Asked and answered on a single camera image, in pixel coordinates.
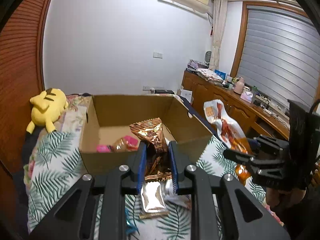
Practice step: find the white power strip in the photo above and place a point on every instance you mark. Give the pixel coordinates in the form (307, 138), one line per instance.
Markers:
(264, 98)

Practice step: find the white grey snack packet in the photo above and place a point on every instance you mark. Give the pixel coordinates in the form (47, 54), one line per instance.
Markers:
(178, 197)

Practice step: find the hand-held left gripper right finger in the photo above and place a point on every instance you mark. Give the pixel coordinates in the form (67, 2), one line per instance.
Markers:
(173, 165)

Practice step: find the green capped bottle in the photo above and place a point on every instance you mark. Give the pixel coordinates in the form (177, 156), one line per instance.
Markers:
(254, 92)

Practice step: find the white wall socket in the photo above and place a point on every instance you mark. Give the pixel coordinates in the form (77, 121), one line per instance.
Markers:
(146, 87)

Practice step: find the white sausage picture packet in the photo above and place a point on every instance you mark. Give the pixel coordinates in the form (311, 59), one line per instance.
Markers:
(225, 127)

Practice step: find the orange snack packet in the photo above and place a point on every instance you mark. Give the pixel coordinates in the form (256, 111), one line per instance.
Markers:
(241, 173)

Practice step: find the wooden louvered wardrobe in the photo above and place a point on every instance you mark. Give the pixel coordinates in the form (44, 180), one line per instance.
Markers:
(20, 55)

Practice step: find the person's right hand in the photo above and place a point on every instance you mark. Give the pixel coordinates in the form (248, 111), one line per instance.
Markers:
(287, 195)

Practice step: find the white wall switch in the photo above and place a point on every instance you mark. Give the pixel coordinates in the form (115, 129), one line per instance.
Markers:
(158, 54)

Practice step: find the folded floral cloth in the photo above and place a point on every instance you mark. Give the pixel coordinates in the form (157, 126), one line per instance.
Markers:
(210, 75)

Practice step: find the grey window blind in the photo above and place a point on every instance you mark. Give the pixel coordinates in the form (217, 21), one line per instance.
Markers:
(280, 55)

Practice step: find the beige patterned curtain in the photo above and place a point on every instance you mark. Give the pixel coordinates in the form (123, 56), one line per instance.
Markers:
(217, 30)

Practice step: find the leaf print blanket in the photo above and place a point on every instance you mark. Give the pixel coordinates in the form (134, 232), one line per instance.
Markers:
(50, 185)

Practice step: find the brown gold snack packet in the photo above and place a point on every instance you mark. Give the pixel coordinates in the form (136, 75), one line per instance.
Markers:
(150, 135)

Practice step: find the purple grey bag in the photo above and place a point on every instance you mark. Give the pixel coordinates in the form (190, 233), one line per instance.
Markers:
(196, 65)

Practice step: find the pink tissue box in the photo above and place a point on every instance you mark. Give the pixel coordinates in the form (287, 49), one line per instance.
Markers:
(247, 96)

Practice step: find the blue printed box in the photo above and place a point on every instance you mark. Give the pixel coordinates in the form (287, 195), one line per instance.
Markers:
(220, 74)

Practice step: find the small white fan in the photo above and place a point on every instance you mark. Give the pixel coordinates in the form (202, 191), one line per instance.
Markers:
(208, 57)

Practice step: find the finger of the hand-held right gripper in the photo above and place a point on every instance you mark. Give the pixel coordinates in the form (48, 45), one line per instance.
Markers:
(270, 142)
(237, 155)

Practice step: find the wooden window frame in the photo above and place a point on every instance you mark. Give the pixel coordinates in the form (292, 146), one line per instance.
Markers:
(240, 42)

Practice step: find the pink snack packet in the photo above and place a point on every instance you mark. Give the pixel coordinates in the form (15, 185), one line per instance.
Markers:
(130, 140)

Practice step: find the long wooden cabinet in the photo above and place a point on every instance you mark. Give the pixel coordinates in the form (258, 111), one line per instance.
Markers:
(212, 92)

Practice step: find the yellow plush toy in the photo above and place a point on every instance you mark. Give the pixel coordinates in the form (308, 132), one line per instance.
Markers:
(47, 105)

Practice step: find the black charger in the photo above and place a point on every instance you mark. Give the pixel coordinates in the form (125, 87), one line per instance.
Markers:
(257, 103)

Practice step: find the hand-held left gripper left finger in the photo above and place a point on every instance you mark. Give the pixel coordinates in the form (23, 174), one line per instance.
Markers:
(142, 165)

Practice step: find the flat black box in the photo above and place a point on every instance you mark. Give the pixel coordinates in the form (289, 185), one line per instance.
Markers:
(163, 90)

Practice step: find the silver foil snack packet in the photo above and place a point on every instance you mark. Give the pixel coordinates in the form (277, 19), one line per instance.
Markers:
(152, 197)

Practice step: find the brown cardboard box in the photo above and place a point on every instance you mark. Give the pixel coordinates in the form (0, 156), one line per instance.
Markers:
(105, 112)

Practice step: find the blue snack packet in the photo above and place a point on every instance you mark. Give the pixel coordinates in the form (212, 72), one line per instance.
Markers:
(130, 226)

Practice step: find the pink thermos jug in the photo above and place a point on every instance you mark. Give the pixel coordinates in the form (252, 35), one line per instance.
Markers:
(239, 86)

